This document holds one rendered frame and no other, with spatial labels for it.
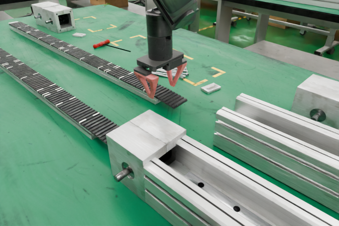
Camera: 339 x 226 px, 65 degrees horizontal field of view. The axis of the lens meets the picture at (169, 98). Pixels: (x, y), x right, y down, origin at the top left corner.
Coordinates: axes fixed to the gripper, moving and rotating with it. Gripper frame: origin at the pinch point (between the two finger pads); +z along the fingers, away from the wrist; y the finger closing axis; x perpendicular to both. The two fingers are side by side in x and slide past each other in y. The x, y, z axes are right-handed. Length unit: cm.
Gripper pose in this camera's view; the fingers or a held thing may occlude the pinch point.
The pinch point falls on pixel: (162, 89)
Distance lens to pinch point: 68.1
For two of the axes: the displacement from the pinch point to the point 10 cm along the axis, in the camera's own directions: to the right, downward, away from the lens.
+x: -7.3, -3.6, 5.9
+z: 0.2, 8.4, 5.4
